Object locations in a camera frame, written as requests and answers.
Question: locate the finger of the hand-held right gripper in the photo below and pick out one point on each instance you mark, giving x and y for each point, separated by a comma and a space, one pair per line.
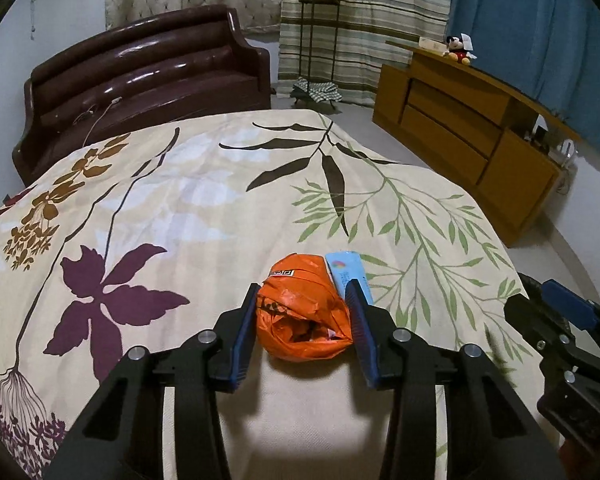
570, 305
525, 320

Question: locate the light blue small packet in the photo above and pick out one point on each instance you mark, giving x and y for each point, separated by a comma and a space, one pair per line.
347, 270

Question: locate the white flat box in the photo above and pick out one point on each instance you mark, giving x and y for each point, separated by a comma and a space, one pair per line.
432, 46

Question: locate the floral bedspread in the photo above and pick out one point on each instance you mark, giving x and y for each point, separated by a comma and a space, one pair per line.
205, 185

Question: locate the mouse plush toy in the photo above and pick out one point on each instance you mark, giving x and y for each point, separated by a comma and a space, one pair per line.
457, 50

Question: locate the white charger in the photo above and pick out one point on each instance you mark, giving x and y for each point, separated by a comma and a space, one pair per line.
566, 152

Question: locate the striped curtain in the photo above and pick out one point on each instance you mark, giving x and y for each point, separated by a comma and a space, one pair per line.
385, 15

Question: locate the small white card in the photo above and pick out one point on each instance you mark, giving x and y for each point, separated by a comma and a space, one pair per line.
541, 132

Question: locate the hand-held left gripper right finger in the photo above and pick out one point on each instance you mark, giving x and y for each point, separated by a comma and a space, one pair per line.
360, 342

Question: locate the orange plastic bag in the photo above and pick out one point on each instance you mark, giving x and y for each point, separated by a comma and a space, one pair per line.
300, 310

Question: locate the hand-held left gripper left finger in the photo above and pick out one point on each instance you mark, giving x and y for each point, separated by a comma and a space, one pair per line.
240, 342

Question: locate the wooden cabinet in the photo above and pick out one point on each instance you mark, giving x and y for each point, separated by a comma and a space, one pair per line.
455, 125

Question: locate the blue curtain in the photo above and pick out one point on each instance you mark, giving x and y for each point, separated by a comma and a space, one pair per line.
530, 35

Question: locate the brown leather sofa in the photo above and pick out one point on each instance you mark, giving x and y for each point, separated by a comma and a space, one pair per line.
145, 70

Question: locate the checkered cloth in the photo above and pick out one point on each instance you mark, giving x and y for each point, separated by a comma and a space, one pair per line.
317, 91

